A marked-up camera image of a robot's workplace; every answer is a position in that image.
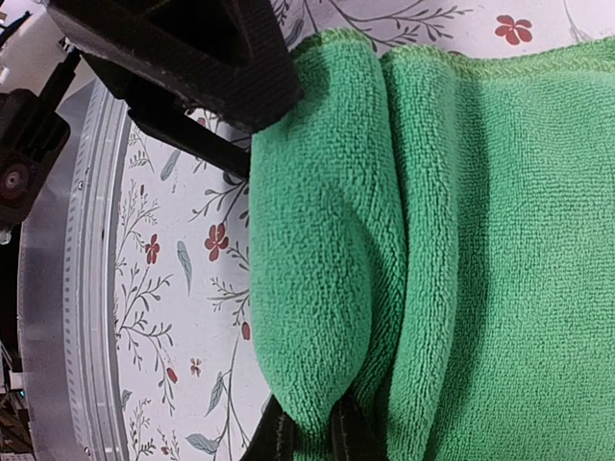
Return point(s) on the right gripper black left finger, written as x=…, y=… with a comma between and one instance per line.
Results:
x=275, y=436

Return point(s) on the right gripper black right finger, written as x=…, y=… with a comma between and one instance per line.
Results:
x=352, y=437

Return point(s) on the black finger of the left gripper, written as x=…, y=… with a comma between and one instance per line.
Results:
x=228, y=57
x=162, y=117

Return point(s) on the green microfibre towel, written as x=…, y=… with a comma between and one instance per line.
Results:
x=434, y=236

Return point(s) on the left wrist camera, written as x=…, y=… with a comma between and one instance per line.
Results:
x=32, y=138

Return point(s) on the front aluminium rail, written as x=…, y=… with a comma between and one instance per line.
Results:
x=65, y=287

